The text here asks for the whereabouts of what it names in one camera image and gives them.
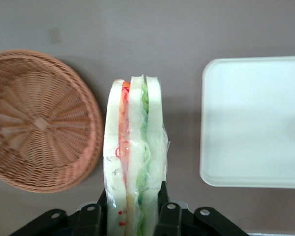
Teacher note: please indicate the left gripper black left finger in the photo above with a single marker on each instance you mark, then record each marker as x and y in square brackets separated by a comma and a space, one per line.
[92, 221]

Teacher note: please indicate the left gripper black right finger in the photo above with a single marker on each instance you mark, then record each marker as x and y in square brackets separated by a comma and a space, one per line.
[169, 221]

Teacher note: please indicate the triangle sandwich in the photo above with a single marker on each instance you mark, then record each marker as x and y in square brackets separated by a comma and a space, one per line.
[137, 137]

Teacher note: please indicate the round brown wicker basket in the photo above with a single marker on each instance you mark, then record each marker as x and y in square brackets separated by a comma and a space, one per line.
[39, 123]

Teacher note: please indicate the cream plastic tray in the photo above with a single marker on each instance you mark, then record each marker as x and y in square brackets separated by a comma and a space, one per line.
[252, 123]

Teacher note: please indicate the small clear tape piece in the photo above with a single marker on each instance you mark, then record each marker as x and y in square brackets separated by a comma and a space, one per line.
[55, 35]

